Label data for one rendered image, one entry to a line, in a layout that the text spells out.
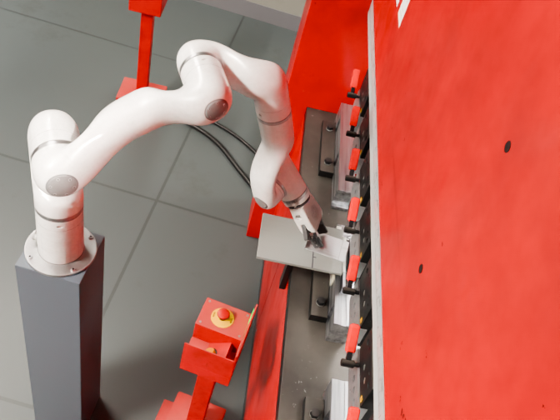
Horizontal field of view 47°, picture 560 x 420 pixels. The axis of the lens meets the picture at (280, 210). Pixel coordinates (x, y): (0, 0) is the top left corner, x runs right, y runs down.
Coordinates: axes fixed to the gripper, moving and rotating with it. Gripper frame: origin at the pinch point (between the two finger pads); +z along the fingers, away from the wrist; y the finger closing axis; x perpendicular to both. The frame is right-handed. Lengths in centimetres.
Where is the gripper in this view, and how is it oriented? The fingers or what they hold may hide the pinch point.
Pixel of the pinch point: (319, 236)
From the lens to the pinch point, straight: 199.5
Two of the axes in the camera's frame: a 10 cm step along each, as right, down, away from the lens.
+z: 4.4, 7.2, 5.4
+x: -8.6, 1.7, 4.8
